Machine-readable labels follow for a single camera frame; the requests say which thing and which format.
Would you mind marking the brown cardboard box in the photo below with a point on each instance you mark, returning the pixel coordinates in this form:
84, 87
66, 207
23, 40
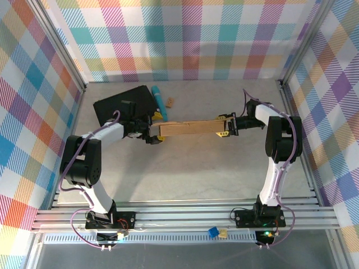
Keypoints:
190, 127

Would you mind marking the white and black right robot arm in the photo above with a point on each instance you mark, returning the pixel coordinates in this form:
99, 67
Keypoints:
283, 140

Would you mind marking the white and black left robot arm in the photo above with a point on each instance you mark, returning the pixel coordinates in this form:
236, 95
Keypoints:
81, 159

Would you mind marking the teal cylindrical tube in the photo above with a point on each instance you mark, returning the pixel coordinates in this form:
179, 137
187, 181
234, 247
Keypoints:
159, 101

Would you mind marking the small wooden block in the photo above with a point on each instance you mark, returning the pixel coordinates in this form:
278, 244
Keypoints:
169, 102

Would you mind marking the black flat case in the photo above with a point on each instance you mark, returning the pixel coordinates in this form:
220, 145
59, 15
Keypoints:
112, 103

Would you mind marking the small blue cube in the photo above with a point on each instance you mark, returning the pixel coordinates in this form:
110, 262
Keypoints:
213, 232

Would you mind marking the small yellow block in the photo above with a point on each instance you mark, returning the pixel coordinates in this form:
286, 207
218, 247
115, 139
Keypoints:
223, 233

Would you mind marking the aluminium frame rails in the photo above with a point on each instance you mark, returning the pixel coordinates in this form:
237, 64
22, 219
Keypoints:
182, 215

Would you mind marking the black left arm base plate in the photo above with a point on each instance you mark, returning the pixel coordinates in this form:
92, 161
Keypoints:
127, 220

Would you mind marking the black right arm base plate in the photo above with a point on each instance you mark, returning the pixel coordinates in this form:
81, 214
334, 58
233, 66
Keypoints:
244, 218

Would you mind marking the aluminium frame post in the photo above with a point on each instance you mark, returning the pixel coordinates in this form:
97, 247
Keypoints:
305, 42
56, 45

